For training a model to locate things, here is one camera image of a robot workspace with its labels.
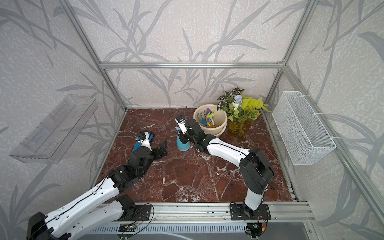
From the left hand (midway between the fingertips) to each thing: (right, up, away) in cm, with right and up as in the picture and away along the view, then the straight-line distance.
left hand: (161, 143), depth 77 cm
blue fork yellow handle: (+22, +11, +23) cm, 34 cm away
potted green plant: (+45, +18, +14) cm, 51 cm away
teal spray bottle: (+8, -5, +17) cm, 20 cm away
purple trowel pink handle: (+26, +12, +23) cm, 37 cm away
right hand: (+9, +7, +9) cm, 14 cm away
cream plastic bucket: (+33, +12, +22) cm, 42 cm away
